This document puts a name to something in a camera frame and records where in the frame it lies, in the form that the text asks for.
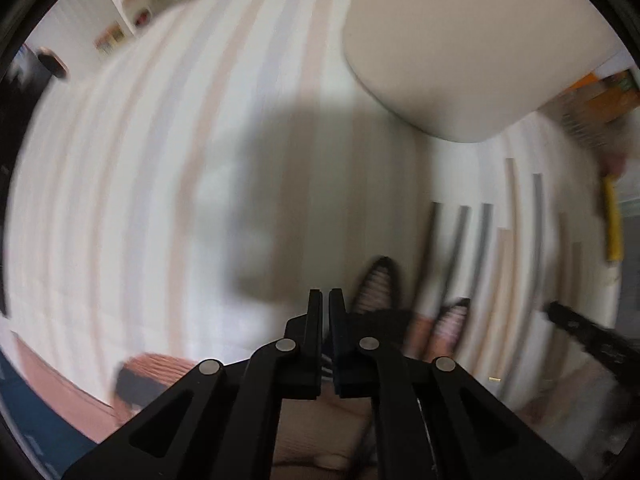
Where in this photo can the beige utensil holder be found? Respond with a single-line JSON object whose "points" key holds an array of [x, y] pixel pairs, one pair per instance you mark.
{"points": [[464, 70]]}

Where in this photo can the yellow utility knife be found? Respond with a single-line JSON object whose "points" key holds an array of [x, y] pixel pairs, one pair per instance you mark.
{"points": [[613, 221]]}

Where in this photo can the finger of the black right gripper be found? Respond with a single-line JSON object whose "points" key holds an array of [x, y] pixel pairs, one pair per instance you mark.
{"points": [[611, 350]]}

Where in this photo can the short light wooden chopstick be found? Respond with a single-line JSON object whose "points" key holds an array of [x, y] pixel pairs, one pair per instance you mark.
{"points": [[485, 357]]}

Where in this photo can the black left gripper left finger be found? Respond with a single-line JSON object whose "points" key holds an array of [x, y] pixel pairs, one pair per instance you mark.
{"points": [[218, 421]]}

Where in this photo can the striped table mat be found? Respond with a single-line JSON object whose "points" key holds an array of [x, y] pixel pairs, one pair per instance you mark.
{"points": [[185, 197]]}

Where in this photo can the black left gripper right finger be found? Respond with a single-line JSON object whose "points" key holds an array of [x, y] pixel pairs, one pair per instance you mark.
{"points": [[432, 420]]}

